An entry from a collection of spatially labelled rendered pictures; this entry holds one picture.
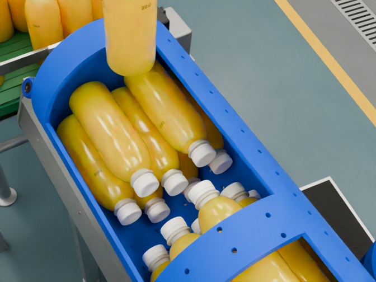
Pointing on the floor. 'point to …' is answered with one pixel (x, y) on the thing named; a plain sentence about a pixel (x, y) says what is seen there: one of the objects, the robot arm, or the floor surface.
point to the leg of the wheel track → (84, 256)
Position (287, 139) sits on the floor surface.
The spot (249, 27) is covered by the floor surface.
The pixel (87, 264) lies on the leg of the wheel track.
